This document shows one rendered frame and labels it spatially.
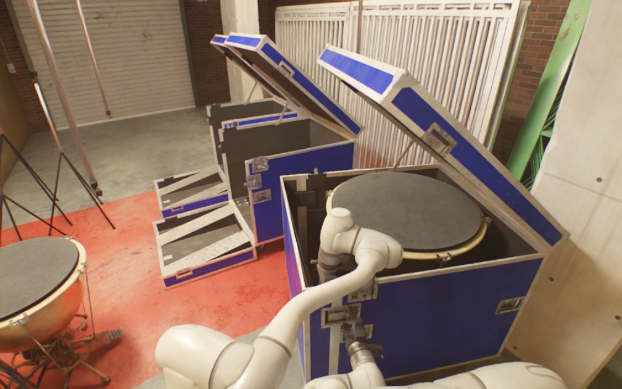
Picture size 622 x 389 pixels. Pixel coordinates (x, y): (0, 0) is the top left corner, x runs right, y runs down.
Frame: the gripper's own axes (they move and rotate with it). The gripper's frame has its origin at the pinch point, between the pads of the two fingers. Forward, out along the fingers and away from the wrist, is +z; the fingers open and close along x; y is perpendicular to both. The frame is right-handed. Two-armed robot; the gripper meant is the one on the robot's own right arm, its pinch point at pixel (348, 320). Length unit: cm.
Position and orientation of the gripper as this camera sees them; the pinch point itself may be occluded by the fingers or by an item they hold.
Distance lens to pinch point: 144.7
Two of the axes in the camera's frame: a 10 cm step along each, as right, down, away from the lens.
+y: -9.7, -0.5, -2.2
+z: -1.7, -4.8, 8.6
